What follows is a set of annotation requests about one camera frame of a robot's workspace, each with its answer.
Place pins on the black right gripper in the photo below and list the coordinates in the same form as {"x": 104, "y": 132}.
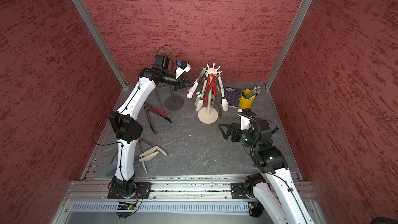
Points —
{"x": 234, "y": 126}

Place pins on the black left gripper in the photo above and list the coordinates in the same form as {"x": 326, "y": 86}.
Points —
{"x": 182, "y": 82}

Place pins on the pink handled tweezers tongs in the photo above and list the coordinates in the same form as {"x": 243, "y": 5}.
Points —
{"x": 192, "y": 90}

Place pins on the small red silicone tongs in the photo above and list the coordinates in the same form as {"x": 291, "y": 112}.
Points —
{"x": 211, "y": 84}

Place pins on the red looped long steel tongs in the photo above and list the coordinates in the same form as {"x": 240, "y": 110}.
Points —
{"x": 213, "y": 99}

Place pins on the scalloped steel serving tongs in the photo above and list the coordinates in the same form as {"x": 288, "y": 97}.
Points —
{"x": 199, "y": 102}

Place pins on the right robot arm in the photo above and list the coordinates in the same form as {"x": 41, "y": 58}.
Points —
{"x": 273, "y": 174}

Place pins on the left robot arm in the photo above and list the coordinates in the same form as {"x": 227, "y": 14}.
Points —
{"x": 128, "y": 130}

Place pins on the dark grey utensil rack stand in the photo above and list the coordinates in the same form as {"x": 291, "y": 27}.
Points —
{"x": 174, "y": 102}

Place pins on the cream utensil rack stand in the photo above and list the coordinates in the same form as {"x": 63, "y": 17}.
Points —
{"x": 202, "y": 113}

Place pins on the yellow metal pencil bucket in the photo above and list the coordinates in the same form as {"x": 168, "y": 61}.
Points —
{"x": 246, "y": 102}

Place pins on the purple book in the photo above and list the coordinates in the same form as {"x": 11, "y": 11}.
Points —
{"x": 232, "y": 95}

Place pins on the bundle of pencils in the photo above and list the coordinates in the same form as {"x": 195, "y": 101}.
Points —
{"x": 252, "y": 93}

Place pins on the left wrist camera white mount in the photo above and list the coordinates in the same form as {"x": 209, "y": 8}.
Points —
{"x": 182, "y": 66}

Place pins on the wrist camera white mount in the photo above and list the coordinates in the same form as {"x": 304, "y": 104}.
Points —
{"x": 244, "y": 121}
{"x": 182, "y": 66}

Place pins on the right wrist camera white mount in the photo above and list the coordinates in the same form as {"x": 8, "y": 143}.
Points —
{"x": 244, "y": 121}

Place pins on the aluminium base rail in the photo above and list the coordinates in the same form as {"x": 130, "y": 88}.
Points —
{"x": 206, "y": 194}

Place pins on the aluminium corner post left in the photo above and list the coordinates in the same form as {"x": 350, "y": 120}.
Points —
{"x": 85, "y": 15}

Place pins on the aluminium corner post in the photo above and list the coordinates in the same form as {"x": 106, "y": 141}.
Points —
{"x": 85, "y": 15}
{"x": 295, "y": 26}

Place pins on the aluminium corner post right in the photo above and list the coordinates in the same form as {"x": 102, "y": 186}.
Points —
{"x": 295, "y": 26}

